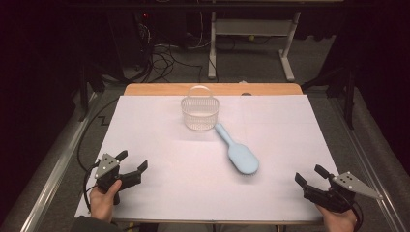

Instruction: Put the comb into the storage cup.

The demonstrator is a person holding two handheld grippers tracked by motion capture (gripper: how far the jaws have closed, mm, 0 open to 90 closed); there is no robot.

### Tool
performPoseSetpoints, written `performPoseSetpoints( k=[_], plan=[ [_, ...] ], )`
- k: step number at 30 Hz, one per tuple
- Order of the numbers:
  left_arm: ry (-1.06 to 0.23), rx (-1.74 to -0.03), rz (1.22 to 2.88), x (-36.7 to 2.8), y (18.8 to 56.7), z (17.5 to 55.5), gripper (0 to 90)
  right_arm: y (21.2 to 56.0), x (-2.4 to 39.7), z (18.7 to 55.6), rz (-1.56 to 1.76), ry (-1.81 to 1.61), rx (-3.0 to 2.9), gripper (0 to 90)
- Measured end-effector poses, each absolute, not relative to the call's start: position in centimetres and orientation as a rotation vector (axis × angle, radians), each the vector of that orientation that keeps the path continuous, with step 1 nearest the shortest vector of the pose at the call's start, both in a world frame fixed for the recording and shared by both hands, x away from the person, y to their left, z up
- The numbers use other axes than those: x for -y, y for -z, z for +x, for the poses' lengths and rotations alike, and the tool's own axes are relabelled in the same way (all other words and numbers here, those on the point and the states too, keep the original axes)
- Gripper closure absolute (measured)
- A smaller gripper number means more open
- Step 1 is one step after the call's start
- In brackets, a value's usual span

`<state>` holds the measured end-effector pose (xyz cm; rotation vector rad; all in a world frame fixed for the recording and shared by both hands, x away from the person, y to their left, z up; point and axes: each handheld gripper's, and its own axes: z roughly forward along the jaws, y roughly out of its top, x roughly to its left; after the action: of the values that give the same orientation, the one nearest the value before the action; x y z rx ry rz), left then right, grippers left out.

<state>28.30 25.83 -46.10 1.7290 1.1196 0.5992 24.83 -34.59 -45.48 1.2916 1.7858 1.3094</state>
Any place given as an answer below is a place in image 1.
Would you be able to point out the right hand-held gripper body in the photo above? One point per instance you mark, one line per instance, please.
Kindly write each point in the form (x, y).
(349, 185)

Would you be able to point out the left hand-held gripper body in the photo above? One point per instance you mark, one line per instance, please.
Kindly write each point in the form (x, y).
(107, 166)

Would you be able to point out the light blue hairbrush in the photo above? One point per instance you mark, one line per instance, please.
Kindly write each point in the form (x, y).
(240, 156)

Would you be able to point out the person's left hand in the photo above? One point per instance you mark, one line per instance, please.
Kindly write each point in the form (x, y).
(102, 201)

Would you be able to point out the person's right hand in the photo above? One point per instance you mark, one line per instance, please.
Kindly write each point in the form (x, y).
(338, 222)

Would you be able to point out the white paper sheet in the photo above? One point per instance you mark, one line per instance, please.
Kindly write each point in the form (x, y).
(180, 174)

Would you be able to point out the dark metal stand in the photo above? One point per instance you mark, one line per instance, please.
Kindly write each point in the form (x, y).
(88, 83)
(348, 93)

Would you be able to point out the white mesh basket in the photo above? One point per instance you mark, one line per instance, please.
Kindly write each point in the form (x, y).
(199, 111)

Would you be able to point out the dark computer tower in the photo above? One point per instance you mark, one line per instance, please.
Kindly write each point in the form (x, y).
(132, 35)

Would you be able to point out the silver floor rail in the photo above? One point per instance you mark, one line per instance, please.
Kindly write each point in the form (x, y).
(54, 170)
(370, 167)

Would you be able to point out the white metal desk frame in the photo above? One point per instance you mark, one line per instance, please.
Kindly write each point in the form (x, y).
(251, 27)

